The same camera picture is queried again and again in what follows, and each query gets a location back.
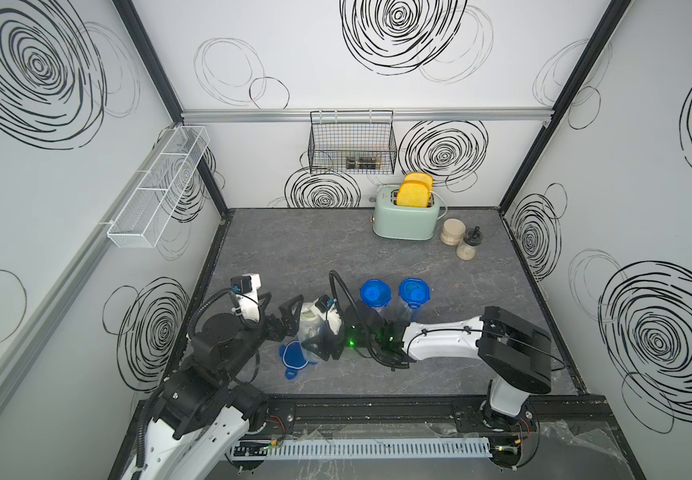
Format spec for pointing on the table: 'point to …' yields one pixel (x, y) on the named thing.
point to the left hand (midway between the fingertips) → (286, 296)
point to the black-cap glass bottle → (466, 250)
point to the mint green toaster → (391, 221)
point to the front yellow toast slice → (414, 194)
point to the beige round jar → (452, 231)
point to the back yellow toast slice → (420, 176)
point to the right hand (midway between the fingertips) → (309, 336)
